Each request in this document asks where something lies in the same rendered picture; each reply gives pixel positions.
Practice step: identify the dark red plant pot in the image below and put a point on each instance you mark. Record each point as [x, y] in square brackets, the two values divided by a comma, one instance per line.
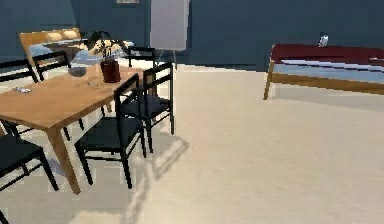
[110, 71]

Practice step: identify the small grey flat object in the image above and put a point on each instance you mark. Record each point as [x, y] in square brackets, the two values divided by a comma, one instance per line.
[22, 90]

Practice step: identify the house plant with pale leaves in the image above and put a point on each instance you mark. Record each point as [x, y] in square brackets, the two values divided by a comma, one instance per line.
[101, 45]

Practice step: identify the grey glass bowl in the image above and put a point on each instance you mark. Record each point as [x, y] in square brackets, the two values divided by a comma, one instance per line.
[77, 70]

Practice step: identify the pale grey floor lamp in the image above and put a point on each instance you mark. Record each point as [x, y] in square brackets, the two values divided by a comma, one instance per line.
[168, 25]

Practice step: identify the red and wooden low sideboard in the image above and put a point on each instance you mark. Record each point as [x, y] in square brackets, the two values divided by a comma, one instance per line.
[326, 70]

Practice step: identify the black dining chair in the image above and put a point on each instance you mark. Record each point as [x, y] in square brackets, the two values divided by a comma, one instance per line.
[153, 103]
[50, 61]
[111, 133]
[141, 55]
[13, 155]
[16, 68]

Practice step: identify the wooden dining table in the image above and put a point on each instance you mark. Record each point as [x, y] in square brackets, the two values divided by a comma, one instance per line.
[50, 103]

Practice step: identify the small white grey object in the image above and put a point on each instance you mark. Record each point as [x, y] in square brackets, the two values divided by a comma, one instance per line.
[323, 40]

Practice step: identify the framed wall picture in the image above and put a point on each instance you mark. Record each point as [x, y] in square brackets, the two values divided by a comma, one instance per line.
[127, 1]

